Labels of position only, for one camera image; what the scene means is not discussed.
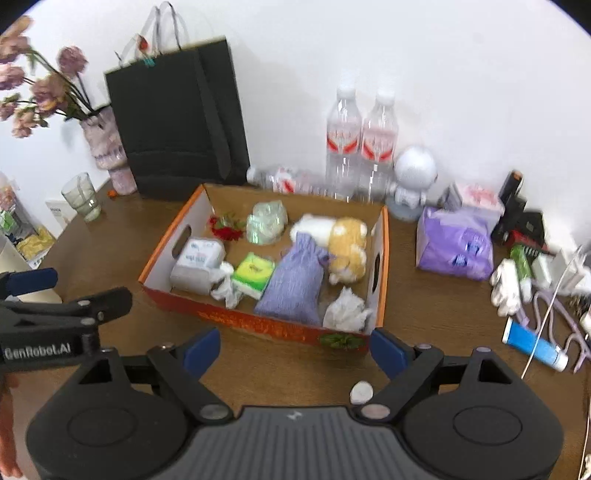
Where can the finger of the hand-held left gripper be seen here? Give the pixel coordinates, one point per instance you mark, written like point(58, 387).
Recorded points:
point(32, 280)
point(104, 300)

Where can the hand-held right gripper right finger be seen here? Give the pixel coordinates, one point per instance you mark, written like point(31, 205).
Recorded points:
point(388, 353)

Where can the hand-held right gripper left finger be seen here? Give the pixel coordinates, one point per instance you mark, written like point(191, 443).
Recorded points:
point(203, 350)

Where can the white tissue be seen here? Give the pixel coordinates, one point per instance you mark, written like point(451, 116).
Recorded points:
point(346, 311)
point(226, 286)

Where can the white tissue pack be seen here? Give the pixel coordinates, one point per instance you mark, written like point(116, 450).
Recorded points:
point(196, 263)

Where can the green tissue pack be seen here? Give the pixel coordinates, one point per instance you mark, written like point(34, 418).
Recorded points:
point(253, 274)

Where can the orange-rimmed cardboard box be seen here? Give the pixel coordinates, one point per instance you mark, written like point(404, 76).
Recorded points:
point(277, 258)

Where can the clear plastic container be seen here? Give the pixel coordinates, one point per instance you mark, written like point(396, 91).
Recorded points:
point(9, 207)

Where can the person's left hand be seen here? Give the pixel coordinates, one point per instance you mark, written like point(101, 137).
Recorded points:
point(7, 429)

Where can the beige carton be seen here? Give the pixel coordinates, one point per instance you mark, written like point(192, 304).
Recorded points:
point(11, 258)

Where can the yellow packet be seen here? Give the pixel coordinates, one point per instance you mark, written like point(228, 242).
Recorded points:
point(34, 240)

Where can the small white round object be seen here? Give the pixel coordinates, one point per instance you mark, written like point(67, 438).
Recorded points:
point(361, 392)

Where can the white printed box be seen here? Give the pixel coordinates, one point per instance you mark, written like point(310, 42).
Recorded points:
point(57, 210)

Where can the clear glass cup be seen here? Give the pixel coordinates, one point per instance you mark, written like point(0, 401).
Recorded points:
point(83, 198)

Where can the white and yellow plush toy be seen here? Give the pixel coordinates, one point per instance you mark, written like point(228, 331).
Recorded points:
point(344, 240)

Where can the red artificial flower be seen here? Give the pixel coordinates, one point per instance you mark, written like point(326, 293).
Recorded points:
point(226, 228)

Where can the purple tissue pack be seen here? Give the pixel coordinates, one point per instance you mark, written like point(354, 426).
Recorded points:
point(455, 247)

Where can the crumpled clear plastic wrap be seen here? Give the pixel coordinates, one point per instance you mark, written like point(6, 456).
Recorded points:
point(265, 221)

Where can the blue tube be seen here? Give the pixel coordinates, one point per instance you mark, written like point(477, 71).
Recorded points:
point(533, 344)

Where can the pink marbled vase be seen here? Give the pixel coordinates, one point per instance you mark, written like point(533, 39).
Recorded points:
point(108, 147)

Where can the green and white tube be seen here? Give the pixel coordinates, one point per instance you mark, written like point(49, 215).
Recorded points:
point(521, 263)

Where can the white robot figure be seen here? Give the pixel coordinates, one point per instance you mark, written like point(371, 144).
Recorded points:
point(413, 180)

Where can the tissue pack with red print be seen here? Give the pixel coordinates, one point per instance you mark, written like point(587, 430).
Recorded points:
point(478, 198)

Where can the black and red tool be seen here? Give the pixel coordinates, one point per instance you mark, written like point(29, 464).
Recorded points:
point(526, 228)

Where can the clear water bottle red label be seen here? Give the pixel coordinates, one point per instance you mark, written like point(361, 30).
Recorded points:
point(379, 143)
point(344, 138)
point(286, 180)

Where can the black paper bag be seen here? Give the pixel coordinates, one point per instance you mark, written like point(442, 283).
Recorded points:
point(180, 120)

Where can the white charger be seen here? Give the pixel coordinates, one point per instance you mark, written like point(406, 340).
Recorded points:
point(565, 267)

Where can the dried pink flowers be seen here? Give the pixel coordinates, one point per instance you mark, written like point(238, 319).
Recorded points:
point(41, 83)

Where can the black device with orange tip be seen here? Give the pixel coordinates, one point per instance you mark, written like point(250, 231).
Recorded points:
point(510, 194)

